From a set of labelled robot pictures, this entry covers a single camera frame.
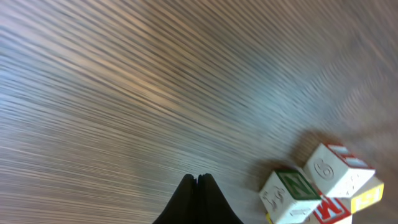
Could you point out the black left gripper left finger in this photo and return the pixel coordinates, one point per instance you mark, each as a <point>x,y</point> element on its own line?
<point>181,208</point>

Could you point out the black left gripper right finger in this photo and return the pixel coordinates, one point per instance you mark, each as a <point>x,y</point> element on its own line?
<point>213,208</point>

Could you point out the green N block number 8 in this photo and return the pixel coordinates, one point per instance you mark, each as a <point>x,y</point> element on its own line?
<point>288,196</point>

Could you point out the red A block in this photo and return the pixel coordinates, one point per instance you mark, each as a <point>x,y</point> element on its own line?
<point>337,172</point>

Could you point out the yellow S block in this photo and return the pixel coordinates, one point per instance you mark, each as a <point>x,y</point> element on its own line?
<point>369,194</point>

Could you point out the red M block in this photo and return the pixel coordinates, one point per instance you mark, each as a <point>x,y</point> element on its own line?
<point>330,211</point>

